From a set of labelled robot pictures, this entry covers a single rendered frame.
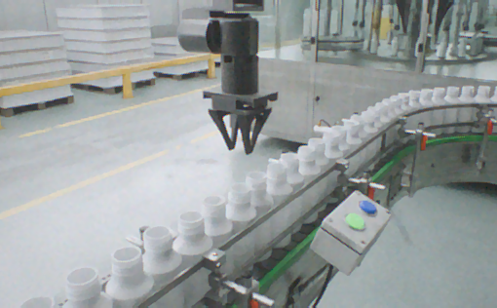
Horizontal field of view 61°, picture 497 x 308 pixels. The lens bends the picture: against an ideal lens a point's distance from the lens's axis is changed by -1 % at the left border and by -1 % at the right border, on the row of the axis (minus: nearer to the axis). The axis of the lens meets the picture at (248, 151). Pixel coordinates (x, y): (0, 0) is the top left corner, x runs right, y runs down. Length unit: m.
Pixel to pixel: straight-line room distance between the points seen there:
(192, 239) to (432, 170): 1.17
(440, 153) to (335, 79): 2.29
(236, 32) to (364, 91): 3.16
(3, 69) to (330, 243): 5.80
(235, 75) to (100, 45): 6.51
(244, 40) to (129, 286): 0.36
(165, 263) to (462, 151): 1.31
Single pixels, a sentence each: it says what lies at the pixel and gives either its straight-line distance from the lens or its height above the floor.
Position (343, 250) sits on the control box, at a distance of 0.72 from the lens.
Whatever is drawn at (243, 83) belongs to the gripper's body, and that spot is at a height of 1.35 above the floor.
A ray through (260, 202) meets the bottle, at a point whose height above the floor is 1.12.
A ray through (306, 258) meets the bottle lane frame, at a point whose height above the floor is 0.96.
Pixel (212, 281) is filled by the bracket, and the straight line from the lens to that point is 0.65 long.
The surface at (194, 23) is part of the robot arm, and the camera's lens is 0.67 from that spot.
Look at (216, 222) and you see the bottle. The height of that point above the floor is 1.13.
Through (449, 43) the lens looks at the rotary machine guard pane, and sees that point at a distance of 3.55.
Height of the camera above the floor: 1.46
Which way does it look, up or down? 20 degrees down
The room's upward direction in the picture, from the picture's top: straight up
